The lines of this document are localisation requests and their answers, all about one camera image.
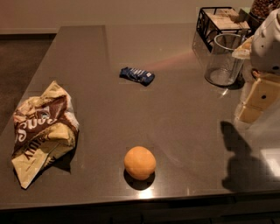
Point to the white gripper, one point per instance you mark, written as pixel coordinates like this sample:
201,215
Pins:
266,53

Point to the brown chip bag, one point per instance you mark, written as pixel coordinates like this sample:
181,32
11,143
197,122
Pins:
45,129

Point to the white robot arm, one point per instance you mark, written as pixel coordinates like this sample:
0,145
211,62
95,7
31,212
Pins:
270,28

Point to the blue rxbar blueberry bar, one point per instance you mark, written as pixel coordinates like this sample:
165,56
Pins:
137,75

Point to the clear plastic cup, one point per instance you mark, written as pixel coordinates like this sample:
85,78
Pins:
223,69

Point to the jar of nuts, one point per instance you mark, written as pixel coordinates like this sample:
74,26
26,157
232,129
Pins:
262,8

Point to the wooden packets in basket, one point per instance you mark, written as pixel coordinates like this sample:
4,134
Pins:
223,20

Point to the orange fruit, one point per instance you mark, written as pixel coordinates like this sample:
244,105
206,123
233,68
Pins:
139,163

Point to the black wire basket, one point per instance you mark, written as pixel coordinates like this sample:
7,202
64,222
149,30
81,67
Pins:
201,27

